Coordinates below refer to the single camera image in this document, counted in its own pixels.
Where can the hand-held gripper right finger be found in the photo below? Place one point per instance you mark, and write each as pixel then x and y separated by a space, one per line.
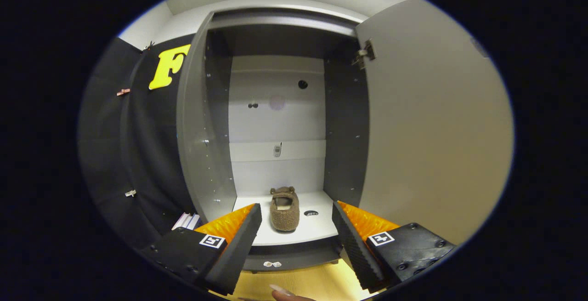
pixel 353 250

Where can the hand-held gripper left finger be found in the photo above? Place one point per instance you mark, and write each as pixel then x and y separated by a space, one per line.
pixel 236 250

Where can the brown fluffy shoe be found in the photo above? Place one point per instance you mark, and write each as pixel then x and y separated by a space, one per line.
pixel 285 211

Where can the grey shoe cabinet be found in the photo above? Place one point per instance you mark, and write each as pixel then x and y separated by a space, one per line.
pixel 202 131

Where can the metal door hinge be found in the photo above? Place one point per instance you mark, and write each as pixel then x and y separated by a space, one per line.
pixel 364 53

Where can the white book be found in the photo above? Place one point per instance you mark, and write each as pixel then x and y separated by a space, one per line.
pixel 187 221

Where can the white clothespin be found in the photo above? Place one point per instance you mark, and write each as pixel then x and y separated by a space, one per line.
pixel 130 193

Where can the black backdrop cloth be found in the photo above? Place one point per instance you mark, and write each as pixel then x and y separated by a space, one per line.
pixel 110 144

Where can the red clothespin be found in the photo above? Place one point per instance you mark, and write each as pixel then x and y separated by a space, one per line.
pixel 123 92

